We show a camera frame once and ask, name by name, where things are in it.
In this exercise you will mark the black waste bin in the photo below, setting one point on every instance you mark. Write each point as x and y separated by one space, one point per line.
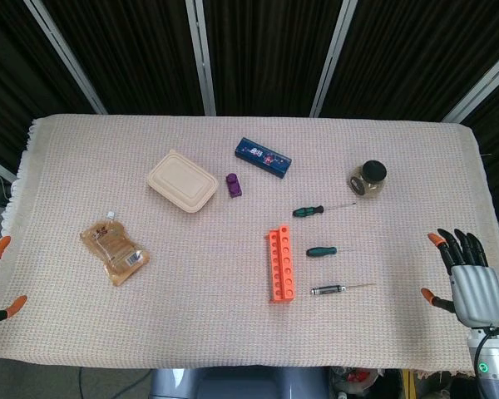
382 386

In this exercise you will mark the purple toy block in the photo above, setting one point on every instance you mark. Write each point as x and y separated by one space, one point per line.
234 187

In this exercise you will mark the beige lidded lunch box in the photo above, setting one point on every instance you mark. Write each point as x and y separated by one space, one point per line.
182 180

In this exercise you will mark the glass jar black lid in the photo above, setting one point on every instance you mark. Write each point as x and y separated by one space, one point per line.
368 180

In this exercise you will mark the beige woven tablecloth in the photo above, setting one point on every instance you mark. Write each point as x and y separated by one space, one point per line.
216 324

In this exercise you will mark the blue rectangular box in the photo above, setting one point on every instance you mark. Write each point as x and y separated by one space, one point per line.
263 157

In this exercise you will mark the gray robot base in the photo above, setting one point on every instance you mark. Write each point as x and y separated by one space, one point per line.
241 384

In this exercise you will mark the silver screwdriver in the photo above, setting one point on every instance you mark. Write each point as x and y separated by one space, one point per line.
326 290

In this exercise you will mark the brown sauce pouch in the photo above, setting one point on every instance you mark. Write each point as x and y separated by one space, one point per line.
112 249

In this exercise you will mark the orange test tube rack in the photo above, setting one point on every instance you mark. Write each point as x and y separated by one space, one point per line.
276 270

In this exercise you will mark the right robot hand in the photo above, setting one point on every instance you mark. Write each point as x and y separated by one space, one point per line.
478 291

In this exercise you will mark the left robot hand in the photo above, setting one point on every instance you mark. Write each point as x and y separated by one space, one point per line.
0 246

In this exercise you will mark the green black striped screwdriver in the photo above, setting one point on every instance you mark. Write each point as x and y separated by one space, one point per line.
305 212

